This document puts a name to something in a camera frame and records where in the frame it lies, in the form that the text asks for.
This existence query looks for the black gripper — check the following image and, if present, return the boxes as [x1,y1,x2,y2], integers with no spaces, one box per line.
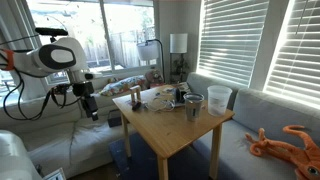
[72,81,99,121]

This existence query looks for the silver metal cup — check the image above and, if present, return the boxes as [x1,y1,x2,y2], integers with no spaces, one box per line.
[184,93,204,121]

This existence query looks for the transparent plastic cup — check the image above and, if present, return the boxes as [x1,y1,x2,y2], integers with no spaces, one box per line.
[207,85,232,116]

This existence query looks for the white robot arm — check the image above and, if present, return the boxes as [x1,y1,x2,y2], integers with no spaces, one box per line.
[0,37,101,121]

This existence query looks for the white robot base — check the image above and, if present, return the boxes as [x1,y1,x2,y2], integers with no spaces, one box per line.
[0,130,42,180]

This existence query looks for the floral patterned pillow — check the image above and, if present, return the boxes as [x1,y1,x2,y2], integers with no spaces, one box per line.
[99,75,146,96]

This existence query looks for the white sofa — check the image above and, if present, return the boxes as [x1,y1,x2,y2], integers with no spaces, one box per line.
[0,93,124,178]

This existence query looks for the small black object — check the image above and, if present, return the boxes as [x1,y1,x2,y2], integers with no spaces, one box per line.
[132,102,141,111]

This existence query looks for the small wooden block arch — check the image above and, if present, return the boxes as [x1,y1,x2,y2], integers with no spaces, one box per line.
[130,85,141,104]

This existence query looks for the wooden side table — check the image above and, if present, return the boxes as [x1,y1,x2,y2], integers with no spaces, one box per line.
[113,95,234,180]

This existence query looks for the arched white floor lamp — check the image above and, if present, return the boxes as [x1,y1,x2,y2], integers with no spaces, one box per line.
[137,39,165,85]

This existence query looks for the dark blue rug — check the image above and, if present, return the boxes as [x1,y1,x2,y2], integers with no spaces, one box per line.
[109,133,209,180]

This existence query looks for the white shade floor lamp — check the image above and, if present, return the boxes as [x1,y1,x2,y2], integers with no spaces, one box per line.
[170,33,188,83]

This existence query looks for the grey sofa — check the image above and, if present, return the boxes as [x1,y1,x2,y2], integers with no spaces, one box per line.
[185,72,320,180]

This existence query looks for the orange plush octopus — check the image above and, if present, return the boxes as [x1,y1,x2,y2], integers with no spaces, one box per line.
[245,125,320,180]

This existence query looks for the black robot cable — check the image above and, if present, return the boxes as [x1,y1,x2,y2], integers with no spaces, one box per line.
[2,68,83,122]

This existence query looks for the white cable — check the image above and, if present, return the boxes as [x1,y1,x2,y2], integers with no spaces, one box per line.
[144,95,176,113]

